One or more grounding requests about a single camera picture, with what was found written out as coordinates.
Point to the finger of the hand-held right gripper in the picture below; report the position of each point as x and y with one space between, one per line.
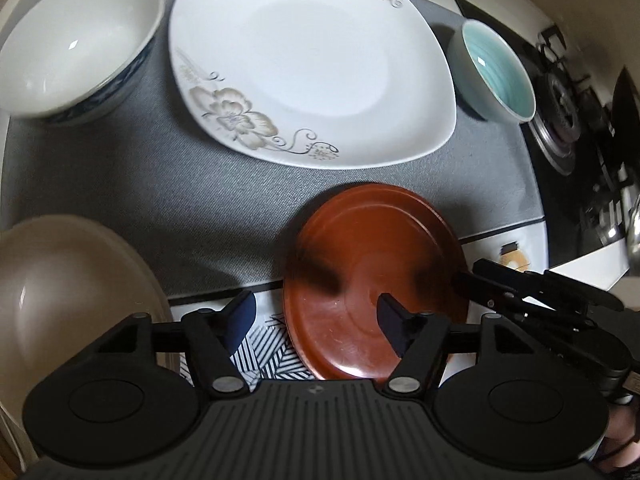
505 272
480 289

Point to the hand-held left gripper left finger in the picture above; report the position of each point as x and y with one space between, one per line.
241 321

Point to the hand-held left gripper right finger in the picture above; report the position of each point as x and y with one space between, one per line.
391 321

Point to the red-brown plate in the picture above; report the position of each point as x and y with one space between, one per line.
370 245

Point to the cream bowl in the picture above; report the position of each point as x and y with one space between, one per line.
70 280

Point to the small teal glazed bowl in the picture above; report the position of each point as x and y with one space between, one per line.
497 72

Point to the large white floral plate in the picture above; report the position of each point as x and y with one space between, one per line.
310 55

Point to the white bowl with blue pattern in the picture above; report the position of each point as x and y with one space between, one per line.
65 45

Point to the person's right hand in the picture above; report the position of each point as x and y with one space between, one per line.
624 432

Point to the black glass gas stove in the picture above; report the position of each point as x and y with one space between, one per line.
565 200

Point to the metal stove burner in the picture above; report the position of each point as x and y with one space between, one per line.
557 125

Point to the grey place mat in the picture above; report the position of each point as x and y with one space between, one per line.
150 175

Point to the black pan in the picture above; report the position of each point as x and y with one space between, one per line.
626 102

